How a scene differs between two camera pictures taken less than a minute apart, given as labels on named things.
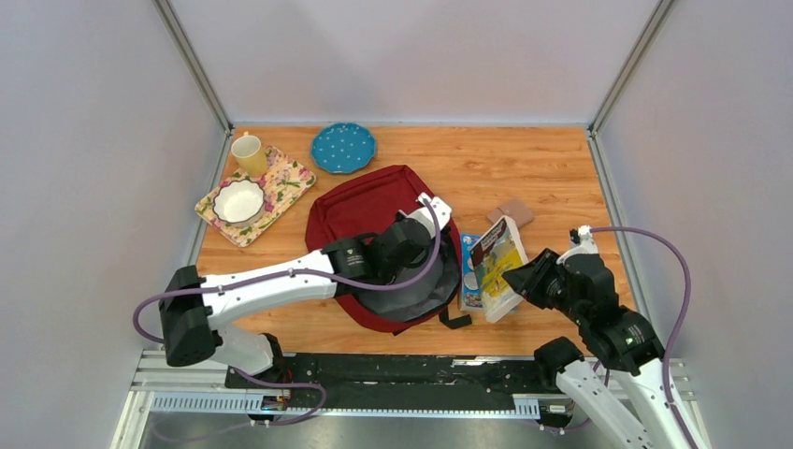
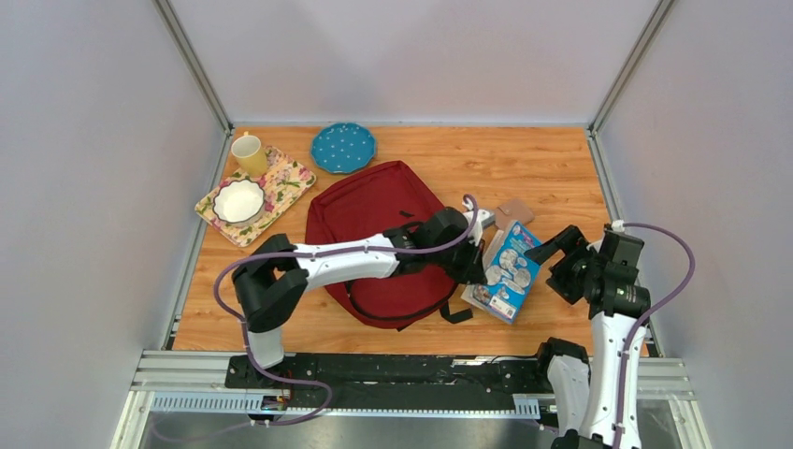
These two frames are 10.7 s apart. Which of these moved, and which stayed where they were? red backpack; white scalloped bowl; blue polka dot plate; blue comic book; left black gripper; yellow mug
Moved: blue comic book; left black gripper
Stayed: red backpack; white scalloped bowl; yellow mug; blue polka dot plate
